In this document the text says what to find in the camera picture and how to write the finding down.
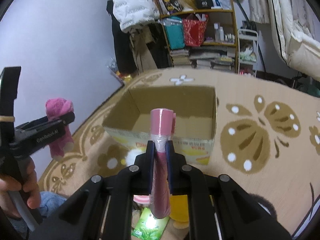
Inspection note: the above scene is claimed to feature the open cardboard box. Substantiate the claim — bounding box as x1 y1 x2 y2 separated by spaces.
103 86 217 165

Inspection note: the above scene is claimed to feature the stack of books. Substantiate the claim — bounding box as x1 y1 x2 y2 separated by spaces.
169 46 235 73

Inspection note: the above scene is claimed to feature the magenta bear plush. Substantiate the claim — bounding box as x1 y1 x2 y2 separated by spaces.
46 98 74 161

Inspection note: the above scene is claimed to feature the pink long plush pillow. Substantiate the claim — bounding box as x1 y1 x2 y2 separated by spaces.
150 108 176 219

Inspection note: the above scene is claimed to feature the person's left hand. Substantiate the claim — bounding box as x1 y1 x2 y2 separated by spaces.
1 158 41 218

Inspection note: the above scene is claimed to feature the cream quilted bedding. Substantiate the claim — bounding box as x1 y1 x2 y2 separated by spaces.
268 0 319 81

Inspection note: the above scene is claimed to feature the green tissue pack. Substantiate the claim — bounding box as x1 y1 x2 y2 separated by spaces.
131 207 170 240

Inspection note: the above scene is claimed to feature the wooden shelf unit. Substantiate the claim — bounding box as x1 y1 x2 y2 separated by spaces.
155 0 238 68

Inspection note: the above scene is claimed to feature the white rolling cart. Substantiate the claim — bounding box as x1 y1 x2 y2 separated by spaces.
238 28 259 77

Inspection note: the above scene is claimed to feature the black box with 40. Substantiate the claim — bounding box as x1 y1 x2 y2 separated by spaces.
196 0 214 9

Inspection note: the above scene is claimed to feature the pink swirl roll plush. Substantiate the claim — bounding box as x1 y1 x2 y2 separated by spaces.
133 195 150 206

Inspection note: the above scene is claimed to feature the black white pompom keychain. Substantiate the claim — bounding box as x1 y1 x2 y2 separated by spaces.
125 149 144 166

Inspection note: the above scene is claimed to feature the beige patterned plush rug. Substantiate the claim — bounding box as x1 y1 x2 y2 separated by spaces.
39 68 319 239

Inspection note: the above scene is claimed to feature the teal bag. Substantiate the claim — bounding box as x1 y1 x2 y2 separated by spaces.
163 16 185 50

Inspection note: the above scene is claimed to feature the yellow bear plush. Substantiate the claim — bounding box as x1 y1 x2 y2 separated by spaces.
169 195 189 229

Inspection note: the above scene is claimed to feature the white puffer jacket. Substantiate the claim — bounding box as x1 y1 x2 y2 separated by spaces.
113 0 159 33

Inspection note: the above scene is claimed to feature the red patterned gift bag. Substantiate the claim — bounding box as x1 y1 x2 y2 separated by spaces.
182 14 208 47

